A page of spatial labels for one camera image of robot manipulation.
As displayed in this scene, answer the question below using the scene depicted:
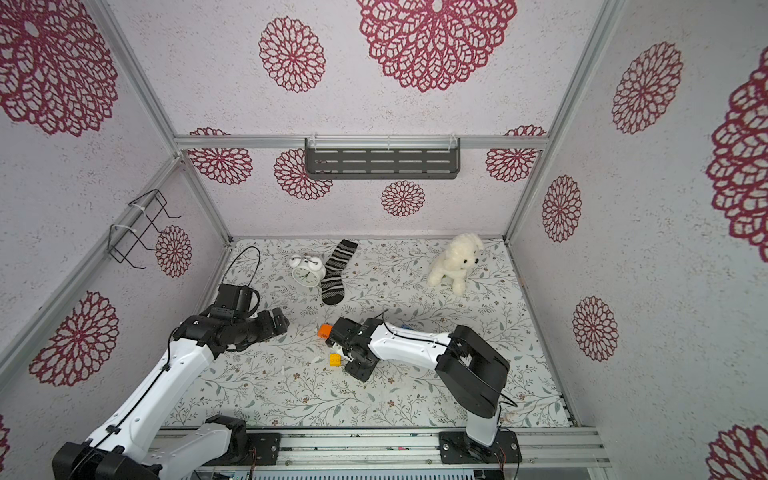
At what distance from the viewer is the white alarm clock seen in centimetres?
99

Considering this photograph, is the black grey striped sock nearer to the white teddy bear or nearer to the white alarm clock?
the white alarm clock

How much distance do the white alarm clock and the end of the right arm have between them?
11.3 inches

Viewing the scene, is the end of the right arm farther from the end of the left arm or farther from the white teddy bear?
the white teddy bear

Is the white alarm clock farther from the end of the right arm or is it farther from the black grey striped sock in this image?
the end of the right arm

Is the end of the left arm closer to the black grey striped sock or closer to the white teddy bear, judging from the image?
the black grey striped sock

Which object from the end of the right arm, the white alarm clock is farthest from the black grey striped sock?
the end of the right arm

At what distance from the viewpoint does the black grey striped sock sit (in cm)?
105

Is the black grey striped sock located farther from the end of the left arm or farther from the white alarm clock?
the end of the left arm

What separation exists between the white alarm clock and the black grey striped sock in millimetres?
33

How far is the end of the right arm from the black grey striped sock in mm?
265

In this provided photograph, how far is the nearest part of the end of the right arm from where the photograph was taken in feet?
2.02

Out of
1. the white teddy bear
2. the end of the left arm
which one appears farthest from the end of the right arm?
the white teddy bear
